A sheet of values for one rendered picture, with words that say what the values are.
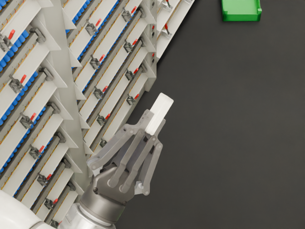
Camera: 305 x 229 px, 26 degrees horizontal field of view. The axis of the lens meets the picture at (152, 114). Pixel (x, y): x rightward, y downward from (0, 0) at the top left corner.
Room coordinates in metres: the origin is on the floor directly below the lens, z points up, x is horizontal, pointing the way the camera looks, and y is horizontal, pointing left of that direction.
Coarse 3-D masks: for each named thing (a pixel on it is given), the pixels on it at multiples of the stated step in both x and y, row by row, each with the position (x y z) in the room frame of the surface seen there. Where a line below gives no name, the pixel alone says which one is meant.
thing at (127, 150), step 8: (136, 136) 0.61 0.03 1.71; (128, 144) 0.60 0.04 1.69; (136, 144) 0.60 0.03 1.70; (120, 152) 0.59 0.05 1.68; (128, 152) 0.58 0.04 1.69; (112, 160) 0.59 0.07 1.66; (120, 160) 0.57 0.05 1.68; (120, 168) 0.56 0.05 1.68; (112, 176) 0.55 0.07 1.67; (120, 176) 0.55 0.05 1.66; (112, 184) 0.54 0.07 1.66
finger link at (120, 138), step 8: (128, 128) 0.61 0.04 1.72; (120, 136) 0.60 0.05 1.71; (128, 136) 0.60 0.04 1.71; (112, 144) 0.59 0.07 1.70; (120, 144) 0.59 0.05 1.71; (104, 152) 0.58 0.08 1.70; (112, 152) 0.58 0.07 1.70; (88, 160) 0.57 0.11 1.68; (96, 160) 0.57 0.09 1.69; (104, 160) 0.57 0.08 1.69; (96, 168) 0.56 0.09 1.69
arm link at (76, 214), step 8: (72, 208) 0.51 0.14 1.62; (80, 208) 0.51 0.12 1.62; (72, 216) 0.50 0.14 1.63; (80, 216) 0.49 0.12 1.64; (88, 216) 0.49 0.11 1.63; (64, 224) 0.49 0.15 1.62; (72, 224) 0.48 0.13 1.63; (80, 224) 0.48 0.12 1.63; (88, 224) 0.48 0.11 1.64; (96, 224) 0.48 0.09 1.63; (104, 224) 0.49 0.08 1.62; (112, 224) 0.50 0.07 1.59
